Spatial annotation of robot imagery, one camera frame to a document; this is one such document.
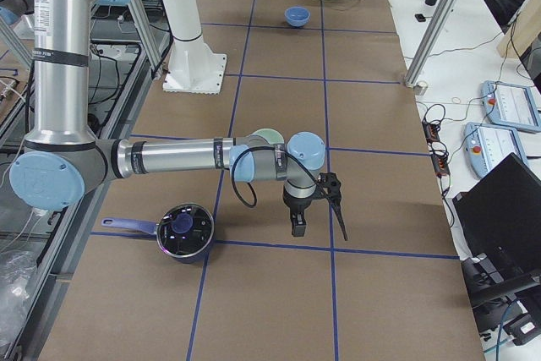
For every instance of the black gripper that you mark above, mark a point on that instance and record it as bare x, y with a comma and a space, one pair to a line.
294, 203

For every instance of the green bowl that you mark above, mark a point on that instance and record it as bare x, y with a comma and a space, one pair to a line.
271, 136

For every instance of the blue bowl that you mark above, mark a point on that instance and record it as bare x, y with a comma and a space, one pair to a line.
297, 16

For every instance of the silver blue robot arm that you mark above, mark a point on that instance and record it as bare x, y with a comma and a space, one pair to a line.
13, 10
63, 160

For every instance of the dark blue saucepan with lid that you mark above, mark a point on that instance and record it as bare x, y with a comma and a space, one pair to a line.
186, 232

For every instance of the black laptop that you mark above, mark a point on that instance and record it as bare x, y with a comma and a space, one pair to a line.
500, 215

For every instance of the lower blue teach pendant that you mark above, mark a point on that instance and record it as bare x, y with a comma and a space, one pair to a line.
487, 145

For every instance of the blue teach pendant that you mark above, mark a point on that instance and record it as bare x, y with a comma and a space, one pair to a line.
487, 145
510, 105

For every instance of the upper blue teach pendant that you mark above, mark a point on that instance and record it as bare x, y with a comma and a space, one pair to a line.
510, 105

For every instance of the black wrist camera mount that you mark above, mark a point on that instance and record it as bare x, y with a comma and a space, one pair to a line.
329, 189

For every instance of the white pedestal column base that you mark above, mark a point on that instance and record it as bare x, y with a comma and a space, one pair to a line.
192, 66

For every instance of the aluminium frame post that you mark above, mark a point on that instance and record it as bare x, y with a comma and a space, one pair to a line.
436, 25

